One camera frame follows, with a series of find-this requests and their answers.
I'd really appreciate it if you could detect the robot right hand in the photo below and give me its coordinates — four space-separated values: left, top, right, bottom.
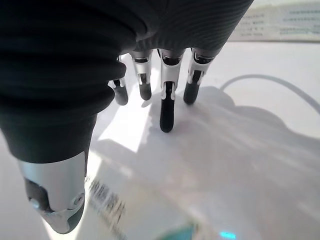
0 0 256 235

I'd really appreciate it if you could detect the white blue medicine box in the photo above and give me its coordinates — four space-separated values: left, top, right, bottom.
83 173 241 240

